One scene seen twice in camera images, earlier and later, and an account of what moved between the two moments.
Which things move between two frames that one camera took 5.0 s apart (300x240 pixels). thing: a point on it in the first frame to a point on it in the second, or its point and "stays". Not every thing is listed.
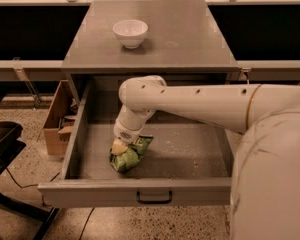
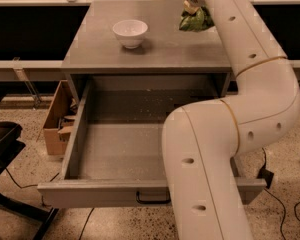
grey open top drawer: (189, 162) stays
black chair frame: (5, 145) stays
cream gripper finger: (118, 147) to (190, 8)
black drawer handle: (138, 198) stays
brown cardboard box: (60, 121) stays
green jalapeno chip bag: (134, 153) to (199, 21)
